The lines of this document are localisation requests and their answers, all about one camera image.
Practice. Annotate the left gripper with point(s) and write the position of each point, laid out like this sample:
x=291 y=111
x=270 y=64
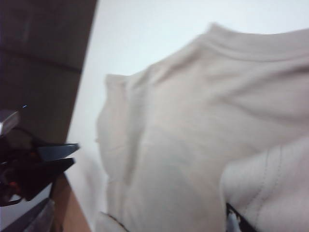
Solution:
x=17 y=166

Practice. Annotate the beige T-shirt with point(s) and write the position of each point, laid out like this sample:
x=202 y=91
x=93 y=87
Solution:
x=181 y=120

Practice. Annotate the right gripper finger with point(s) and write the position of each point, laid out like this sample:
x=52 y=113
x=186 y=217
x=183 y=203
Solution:
x=233 y=220

